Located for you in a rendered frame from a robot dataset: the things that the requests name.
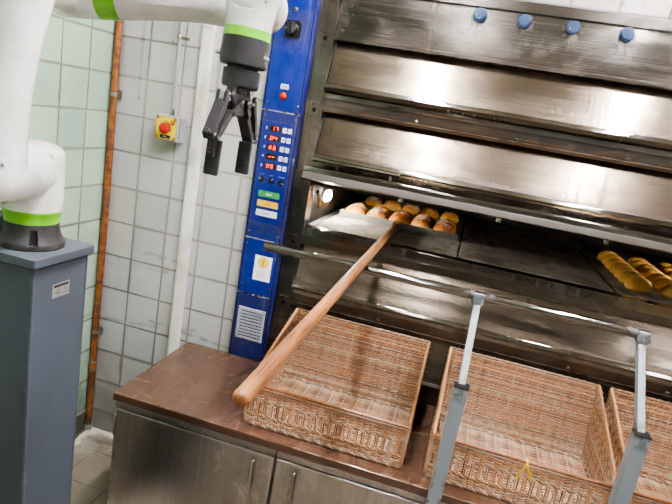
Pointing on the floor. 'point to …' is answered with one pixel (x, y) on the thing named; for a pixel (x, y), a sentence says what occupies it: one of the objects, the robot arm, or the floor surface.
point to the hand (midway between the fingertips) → (227, 168)
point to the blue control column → (290, 74)
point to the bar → (631, 461)
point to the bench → (243, 447)
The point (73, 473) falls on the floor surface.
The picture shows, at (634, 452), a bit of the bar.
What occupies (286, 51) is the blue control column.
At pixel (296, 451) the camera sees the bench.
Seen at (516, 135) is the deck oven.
